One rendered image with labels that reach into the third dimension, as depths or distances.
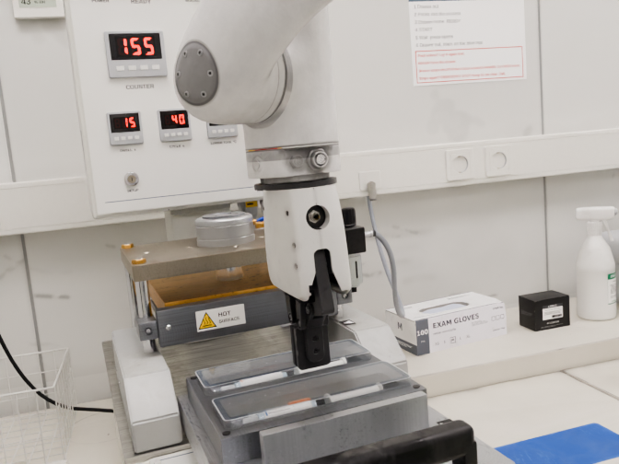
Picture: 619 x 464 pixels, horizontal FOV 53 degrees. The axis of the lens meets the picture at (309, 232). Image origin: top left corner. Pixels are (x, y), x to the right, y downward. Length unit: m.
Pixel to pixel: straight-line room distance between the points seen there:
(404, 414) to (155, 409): 0.27
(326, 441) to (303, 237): 0.17
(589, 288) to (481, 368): 0.37
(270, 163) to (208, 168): 0.46
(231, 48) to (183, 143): 0.53
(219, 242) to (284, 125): 0.33
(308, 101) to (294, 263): 0.14
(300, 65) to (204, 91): 0.09
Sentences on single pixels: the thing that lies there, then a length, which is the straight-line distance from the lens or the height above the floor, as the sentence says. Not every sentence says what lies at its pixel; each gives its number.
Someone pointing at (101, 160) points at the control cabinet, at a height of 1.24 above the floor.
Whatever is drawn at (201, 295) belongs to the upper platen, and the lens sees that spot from 0.79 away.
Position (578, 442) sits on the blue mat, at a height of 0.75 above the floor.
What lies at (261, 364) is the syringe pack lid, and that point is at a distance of 0.68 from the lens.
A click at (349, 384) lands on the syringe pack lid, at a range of 0.61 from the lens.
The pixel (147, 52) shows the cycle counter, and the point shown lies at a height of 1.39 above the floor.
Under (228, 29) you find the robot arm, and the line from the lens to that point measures 0.46.
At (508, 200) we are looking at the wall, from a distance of 1.60.
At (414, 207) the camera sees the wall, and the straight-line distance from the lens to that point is 1.47.
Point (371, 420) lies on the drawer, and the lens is 0.55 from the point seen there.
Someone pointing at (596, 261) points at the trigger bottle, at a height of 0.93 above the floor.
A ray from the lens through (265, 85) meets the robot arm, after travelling 0.48.
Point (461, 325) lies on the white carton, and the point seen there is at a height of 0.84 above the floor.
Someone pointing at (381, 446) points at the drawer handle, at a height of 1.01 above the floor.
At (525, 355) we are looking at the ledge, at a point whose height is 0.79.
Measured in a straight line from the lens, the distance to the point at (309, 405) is 0.58.
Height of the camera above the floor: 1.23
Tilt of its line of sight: 8 degrees down
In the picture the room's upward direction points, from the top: 5 degrees counter-clockwise
